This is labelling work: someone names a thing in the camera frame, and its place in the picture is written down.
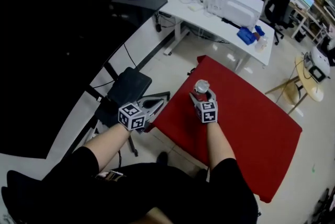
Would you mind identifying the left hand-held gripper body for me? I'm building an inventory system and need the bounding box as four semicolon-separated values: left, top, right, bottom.
118;99;158;135

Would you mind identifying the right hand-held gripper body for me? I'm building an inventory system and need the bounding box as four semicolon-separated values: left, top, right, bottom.
194;100;219;124

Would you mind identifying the person's left forearm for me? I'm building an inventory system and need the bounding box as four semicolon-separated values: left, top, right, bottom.
83;123;131;172

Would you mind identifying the person's right forearm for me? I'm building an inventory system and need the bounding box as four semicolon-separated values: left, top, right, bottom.
206;122;236;170

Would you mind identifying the red cloth-covered table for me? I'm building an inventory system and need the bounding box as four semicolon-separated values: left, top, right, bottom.
144;54;303;204

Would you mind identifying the black stand with flat top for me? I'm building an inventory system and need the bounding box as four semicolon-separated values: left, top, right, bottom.
94;67;171;157

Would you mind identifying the person's left shoe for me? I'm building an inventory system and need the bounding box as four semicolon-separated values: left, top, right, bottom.
157;152;169;166

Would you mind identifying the gold white chest badge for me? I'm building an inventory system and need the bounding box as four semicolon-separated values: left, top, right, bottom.
95;170;126;182

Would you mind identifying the blue box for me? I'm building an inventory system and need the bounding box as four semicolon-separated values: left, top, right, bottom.
237;26;256;46

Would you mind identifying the black power adapter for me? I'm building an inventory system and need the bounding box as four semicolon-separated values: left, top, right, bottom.
155;12;163;33

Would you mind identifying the clear plastic cup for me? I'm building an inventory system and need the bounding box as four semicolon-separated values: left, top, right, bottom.
255;36;269;52

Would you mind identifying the white desk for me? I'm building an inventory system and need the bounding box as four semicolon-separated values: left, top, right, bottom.
159;0;275;66

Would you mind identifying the person's black shirt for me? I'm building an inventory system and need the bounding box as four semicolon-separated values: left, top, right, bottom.
1;146;260;224

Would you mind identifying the white microwave oven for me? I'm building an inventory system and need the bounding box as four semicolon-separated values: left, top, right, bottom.
209;0;265;31

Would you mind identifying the round wooden side table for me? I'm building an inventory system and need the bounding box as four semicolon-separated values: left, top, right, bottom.
264;57;325;115

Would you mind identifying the black office chair white jacket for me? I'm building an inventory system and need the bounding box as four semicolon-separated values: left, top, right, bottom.
264;0;295;46

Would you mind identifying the white appliance with screen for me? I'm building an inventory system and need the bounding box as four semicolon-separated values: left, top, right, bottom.
305;46;332;84

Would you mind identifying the large black television screen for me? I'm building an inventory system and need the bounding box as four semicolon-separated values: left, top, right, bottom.
0;0;168;160

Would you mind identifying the black hanging cable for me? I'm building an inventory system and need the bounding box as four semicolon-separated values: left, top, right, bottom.
123;43;138;70

